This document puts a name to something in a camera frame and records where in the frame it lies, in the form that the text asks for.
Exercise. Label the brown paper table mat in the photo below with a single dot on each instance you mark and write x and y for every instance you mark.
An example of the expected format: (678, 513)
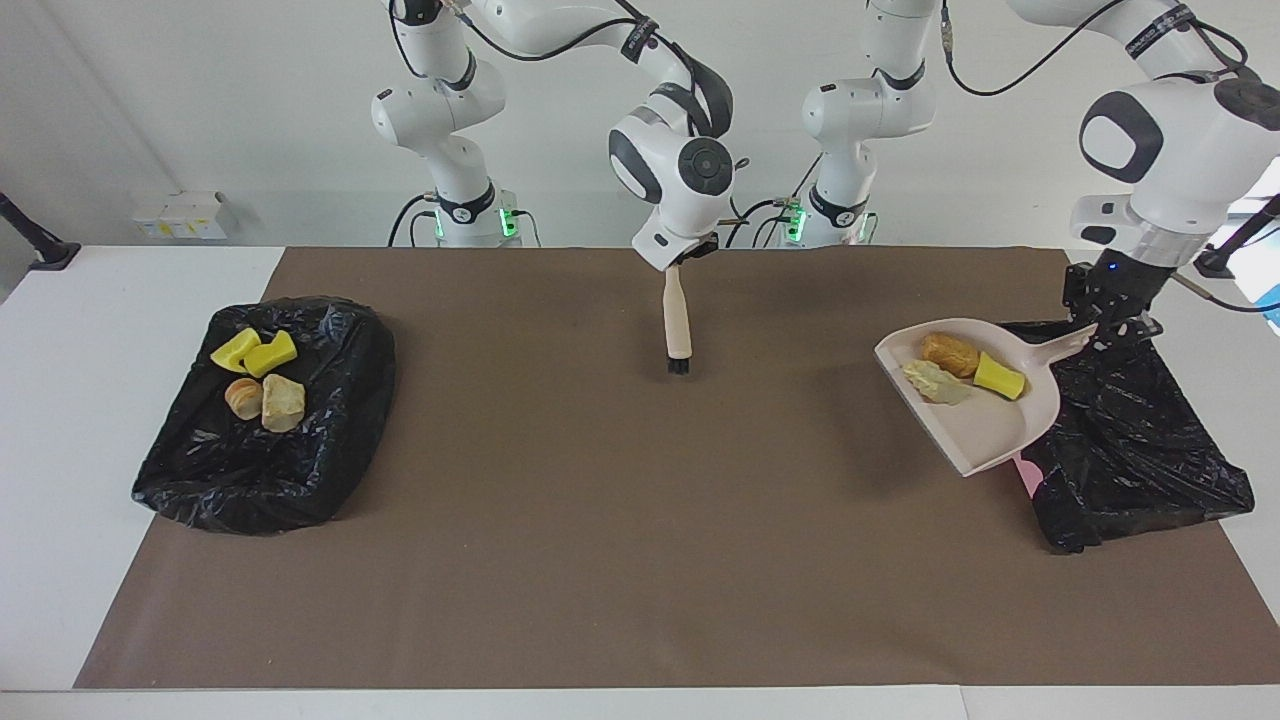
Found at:
(600, 560)

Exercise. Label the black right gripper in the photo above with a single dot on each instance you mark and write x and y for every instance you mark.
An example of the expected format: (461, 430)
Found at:
(697, 244)

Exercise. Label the cream orange ridged foam piece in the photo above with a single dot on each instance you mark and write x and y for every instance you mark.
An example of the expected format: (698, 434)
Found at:
(243, 398)

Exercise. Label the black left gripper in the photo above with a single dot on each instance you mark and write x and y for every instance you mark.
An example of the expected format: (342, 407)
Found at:
(1115, 285)

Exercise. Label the right black trash bag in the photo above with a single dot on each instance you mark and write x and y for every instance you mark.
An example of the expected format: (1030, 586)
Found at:
(260, 470)

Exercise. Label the beige plastic dustpan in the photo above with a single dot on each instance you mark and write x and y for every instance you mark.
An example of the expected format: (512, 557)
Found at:
(985, 430)

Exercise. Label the pale foam chunk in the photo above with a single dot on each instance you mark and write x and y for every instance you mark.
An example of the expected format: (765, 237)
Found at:
(935, 382)

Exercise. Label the smooth yellow sponge piece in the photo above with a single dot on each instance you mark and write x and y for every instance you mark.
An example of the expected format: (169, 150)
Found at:
(235, 352)

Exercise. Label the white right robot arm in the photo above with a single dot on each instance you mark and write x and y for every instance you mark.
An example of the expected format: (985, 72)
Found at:
(680, 160)

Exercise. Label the small yellow sponge wedge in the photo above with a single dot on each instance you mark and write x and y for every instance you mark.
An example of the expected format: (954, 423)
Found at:
(998, 377)

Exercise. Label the white wall outlet box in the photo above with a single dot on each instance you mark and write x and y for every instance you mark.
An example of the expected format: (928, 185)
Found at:
(185, 214)

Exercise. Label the left black trash bag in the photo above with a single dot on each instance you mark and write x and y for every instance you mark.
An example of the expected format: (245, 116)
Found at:
(1130, 450)

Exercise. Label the black trash bag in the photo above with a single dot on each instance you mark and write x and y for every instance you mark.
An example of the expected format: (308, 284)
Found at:
(260, 470)
(1130, 450)

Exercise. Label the brown cork like piece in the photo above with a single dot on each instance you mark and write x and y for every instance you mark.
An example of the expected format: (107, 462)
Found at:
(950, 355)

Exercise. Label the blue object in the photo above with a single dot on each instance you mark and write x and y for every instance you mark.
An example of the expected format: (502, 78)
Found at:
(1272, 305)

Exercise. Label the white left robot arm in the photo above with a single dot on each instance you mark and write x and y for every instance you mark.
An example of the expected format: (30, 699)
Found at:
(1190, 150)

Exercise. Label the notched yellow sponge piece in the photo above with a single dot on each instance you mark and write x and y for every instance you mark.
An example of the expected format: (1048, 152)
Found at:
(272, 357)

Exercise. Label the black stand clamp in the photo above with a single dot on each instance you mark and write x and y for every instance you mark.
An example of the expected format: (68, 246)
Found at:
(1240, 240)
(40, 245)

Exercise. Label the beige foam chunk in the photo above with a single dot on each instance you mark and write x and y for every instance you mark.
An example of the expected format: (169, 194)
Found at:
(283, 403)

